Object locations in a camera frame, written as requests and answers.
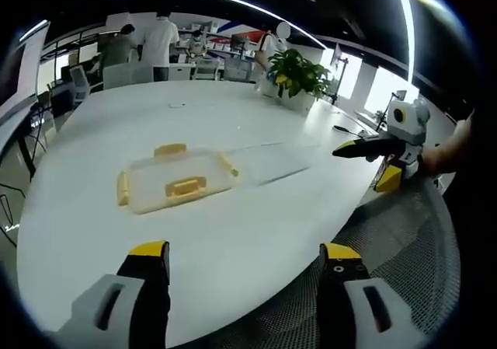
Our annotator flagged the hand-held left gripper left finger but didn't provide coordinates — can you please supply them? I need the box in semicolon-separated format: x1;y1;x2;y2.
57;239;172;349

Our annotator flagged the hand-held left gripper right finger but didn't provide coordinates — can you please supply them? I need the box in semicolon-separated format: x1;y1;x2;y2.
318;242;425;349

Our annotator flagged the clear container with yellow buckles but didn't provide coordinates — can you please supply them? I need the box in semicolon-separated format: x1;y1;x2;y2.
116;141;246;215

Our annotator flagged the black mesh office chair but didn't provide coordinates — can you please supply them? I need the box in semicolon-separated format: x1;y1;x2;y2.
248;176;464;349

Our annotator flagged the black monitor stand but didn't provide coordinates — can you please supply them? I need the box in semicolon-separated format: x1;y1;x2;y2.
330;42;351;106

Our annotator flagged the person's dark clothing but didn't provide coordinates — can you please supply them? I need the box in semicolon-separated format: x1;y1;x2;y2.
442;107;497;257

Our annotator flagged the green potted plant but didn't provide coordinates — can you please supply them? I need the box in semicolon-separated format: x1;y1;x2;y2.
259;47;332;112

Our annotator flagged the white office chair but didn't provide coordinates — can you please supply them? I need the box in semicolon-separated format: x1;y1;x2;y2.
68;64;93;106
102;61;152;90
193;59;221;82

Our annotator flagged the white board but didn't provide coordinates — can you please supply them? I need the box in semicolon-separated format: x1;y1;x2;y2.
0;20;52;111

